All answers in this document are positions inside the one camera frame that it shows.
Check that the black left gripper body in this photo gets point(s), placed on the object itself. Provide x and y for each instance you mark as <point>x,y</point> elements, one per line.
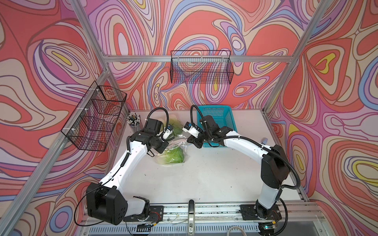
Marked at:
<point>160,145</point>

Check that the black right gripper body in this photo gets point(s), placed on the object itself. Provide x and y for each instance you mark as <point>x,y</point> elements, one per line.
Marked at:
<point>203,136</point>

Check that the pink-zip clear zip-top bag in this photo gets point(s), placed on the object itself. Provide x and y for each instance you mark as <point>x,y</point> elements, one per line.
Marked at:
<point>176,143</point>

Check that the light green chinese cabbage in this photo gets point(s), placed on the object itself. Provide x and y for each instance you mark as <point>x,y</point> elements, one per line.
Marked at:
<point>173,156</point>

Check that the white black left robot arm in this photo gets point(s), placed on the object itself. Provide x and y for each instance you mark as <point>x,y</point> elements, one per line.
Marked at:
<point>108,200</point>

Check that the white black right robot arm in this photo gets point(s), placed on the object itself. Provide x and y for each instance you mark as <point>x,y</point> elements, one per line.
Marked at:
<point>276,172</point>

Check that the blue-zip clear zip-top bag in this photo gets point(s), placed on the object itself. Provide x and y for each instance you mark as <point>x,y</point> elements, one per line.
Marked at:
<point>163,120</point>

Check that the teal plastic basket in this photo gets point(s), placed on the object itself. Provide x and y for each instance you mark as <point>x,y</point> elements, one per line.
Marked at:
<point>222,116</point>

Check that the metal pen holder cup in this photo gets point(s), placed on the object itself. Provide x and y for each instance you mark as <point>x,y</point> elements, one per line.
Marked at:
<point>134,121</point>

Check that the dark green bagged cabbage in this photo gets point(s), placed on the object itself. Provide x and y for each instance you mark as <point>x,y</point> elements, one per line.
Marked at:
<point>177,126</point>

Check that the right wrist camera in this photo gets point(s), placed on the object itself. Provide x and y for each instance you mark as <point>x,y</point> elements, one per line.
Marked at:
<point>191,129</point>

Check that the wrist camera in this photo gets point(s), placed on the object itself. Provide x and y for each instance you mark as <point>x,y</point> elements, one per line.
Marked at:
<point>191,129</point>
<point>168,132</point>

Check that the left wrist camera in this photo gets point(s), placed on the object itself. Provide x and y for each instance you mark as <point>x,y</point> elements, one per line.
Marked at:
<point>168,132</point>

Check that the black wire basket left wall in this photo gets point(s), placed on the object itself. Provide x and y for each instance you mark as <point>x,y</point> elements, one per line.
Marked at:
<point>96,121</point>

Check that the black wire basket wall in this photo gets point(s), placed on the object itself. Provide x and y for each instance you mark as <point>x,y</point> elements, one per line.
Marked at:
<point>96,121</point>
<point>201,67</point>

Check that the black wire basket back wall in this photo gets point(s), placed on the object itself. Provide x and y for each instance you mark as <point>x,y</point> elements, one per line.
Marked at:
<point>201,67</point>

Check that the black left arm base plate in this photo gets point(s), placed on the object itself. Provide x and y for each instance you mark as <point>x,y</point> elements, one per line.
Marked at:
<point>154,214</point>

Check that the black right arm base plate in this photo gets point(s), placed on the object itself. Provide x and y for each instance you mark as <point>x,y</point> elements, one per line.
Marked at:
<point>252,212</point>

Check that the black silver centre bracket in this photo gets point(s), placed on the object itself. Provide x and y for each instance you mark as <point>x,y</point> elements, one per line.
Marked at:
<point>191,218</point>

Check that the aluminium front table rail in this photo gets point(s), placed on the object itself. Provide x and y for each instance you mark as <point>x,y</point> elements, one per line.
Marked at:
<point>229,212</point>

